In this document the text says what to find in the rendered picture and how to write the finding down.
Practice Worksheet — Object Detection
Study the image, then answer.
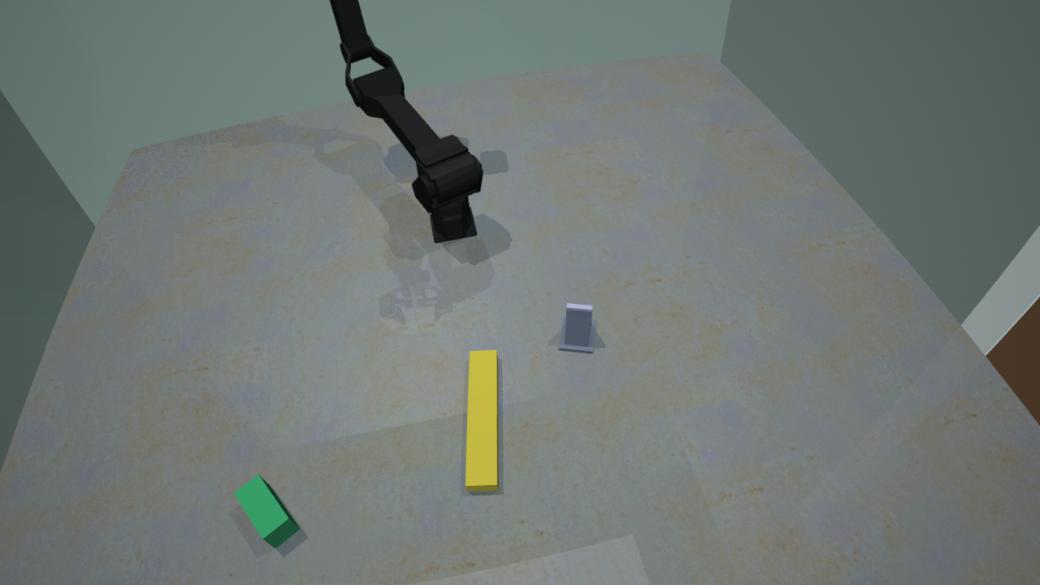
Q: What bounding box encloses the yellow bar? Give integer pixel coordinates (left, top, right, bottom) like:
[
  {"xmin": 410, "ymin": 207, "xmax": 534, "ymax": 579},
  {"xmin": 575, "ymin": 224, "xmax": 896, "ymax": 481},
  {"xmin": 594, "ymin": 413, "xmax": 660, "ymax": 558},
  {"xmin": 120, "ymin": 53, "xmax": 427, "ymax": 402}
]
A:
[{"xmin": 466, "ymin": 350, "xmax": 499, "ymax": 492}]

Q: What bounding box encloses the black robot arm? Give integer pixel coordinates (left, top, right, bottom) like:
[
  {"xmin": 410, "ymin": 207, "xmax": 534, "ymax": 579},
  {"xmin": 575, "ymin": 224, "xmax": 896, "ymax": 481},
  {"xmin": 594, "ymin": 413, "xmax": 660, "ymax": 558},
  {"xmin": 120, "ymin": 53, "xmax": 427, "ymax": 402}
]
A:
[{"xmin": 330, "ymin": 0, "xmax": 483, "ymax": 243}]

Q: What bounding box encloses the green rectangular block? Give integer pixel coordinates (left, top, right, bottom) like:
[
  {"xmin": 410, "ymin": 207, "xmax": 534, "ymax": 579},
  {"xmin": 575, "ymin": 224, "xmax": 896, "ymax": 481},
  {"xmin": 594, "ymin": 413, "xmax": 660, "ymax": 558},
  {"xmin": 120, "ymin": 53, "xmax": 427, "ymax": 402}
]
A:
[{"xmin": 233, "ymin": 474, "xmax": 300, "ymax": 549}]

